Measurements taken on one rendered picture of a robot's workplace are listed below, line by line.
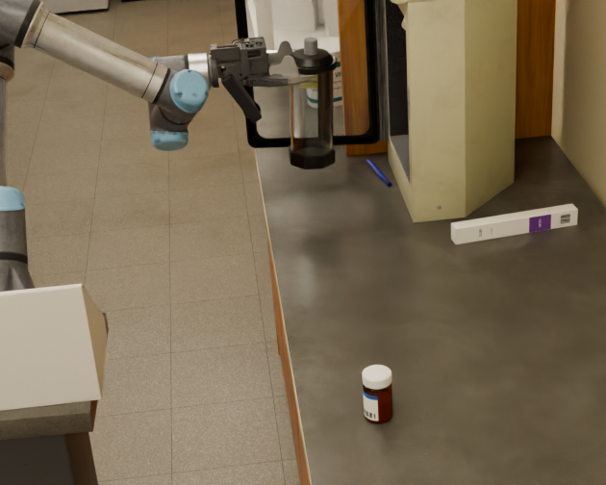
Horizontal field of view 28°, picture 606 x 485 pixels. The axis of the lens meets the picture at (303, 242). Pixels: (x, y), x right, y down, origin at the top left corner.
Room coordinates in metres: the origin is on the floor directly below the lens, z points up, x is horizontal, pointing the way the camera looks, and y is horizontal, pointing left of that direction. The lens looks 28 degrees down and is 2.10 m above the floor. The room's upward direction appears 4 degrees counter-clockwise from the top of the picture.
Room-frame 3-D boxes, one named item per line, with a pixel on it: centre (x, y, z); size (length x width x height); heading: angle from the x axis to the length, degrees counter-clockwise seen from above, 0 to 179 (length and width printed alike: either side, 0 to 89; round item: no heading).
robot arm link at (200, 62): (2.35, 0.18, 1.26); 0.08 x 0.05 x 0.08; 4
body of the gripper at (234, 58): (2.36, 0.10, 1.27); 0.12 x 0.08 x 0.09; 94
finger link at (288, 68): (2.32, 0.00, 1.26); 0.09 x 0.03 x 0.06; 70
